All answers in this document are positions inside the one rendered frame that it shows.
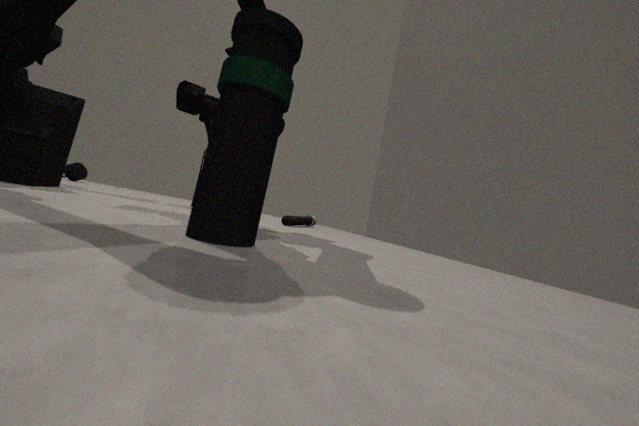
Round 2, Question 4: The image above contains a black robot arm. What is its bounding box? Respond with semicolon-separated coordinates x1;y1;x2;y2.
0;0;77;120

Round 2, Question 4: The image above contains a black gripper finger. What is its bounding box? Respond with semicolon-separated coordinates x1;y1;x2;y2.
199;101;218;141

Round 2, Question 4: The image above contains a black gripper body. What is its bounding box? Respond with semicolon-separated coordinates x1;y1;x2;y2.
177;80;285;137

